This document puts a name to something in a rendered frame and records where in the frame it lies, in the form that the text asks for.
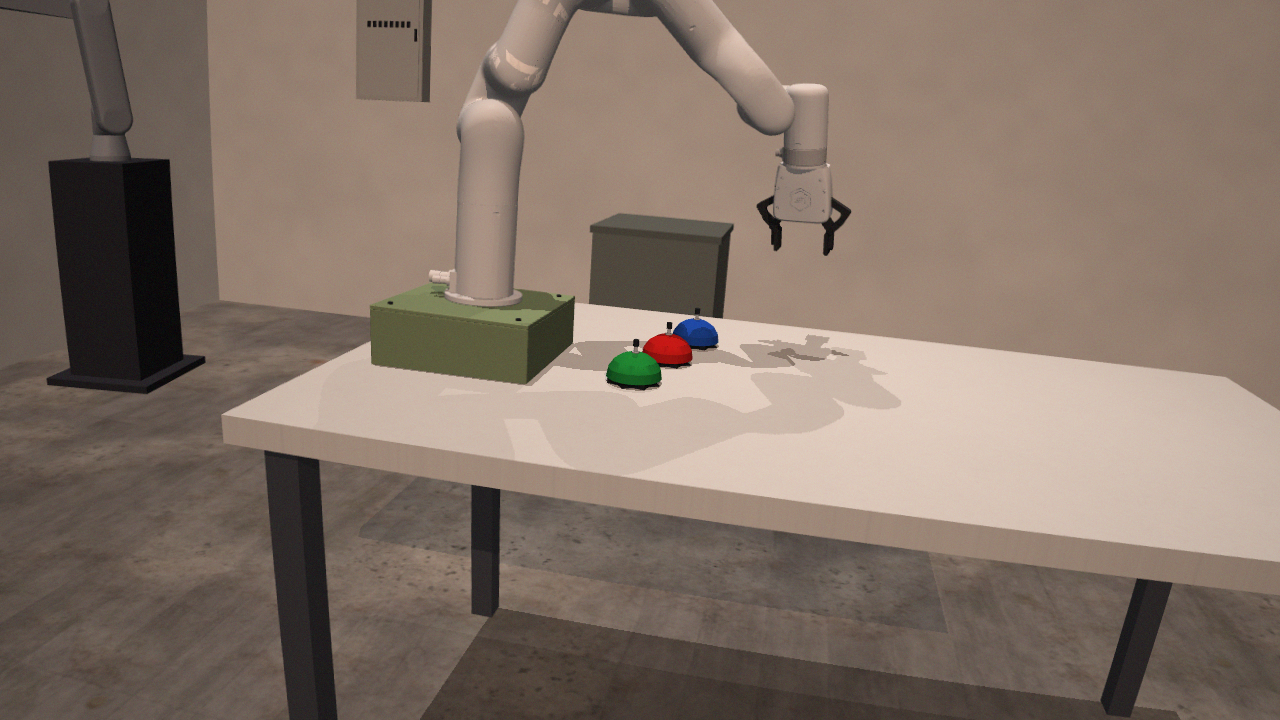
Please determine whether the red bell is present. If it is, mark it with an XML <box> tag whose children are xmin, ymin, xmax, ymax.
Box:
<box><xmin>643</xmin><ymin>322</ymin><xmax>692</xmax><ymax>369</ymax></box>

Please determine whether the blue bell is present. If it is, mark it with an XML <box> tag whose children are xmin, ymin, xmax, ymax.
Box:
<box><xmin>673</xmin><ymin>307</ymin><xmax>718</xmax><ymax>350</ymax></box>

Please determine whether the green dome bell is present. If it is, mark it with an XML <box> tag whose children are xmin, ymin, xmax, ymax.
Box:
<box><xmin>605</xmin><ymin>340</ymin><xmax>662</xmax><ymax>389</ymax></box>

